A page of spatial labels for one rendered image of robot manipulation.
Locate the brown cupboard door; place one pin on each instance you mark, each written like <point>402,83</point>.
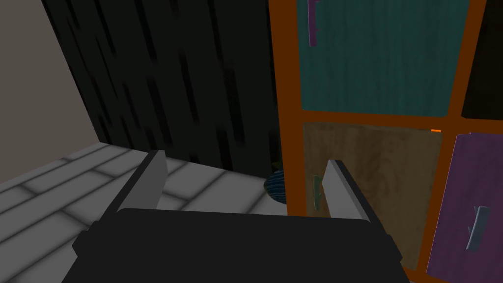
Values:
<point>389,181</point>

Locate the purple cupboard door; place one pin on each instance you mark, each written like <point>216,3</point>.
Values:
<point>467,204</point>

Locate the teal cupboard door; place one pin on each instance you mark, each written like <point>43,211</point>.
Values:
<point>377,55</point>

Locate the orange cupboard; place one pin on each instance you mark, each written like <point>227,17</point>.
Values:
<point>289,98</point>

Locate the blue round object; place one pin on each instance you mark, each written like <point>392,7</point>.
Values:
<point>277,186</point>

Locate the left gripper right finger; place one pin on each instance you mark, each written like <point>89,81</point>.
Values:
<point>342,192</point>

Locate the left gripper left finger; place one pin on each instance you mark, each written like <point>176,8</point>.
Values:
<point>147,184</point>

